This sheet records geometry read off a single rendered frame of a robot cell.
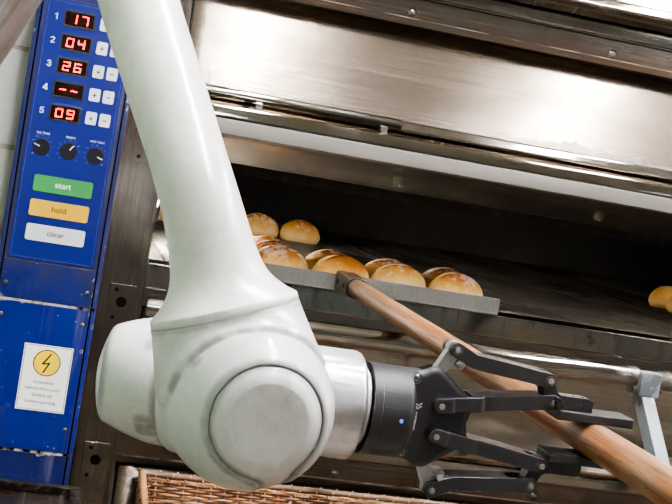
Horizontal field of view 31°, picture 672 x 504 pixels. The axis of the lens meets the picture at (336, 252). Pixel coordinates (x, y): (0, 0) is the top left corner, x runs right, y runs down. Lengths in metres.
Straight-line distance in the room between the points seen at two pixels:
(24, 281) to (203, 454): 1.21
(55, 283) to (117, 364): 1.02
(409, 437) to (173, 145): 0.32
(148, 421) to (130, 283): 1.05
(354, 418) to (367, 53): 1.15
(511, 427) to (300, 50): 0.74
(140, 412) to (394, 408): 0.20
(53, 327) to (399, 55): 0.71
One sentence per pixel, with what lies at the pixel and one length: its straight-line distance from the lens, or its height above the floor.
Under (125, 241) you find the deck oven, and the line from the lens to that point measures 1.97.
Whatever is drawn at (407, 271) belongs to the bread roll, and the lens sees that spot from 2.06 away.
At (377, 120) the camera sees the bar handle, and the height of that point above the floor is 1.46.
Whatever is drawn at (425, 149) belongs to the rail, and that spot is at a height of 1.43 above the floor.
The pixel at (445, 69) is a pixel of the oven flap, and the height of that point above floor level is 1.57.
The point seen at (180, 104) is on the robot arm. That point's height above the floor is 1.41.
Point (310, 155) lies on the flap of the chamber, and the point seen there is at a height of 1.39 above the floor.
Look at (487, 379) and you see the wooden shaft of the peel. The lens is 1.28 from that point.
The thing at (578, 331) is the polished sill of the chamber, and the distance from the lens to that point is 2.16.
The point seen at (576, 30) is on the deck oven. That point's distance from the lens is 2.13.
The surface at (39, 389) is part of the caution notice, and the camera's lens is 1.97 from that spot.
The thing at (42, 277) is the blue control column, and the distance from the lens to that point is 1.94.
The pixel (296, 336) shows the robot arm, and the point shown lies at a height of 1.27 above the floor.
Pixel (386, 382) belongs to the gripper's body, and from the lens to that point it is 0.98.
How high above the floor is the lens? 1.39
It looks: 4 degrees down
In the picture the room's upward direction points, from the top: 10 degrees clockwise
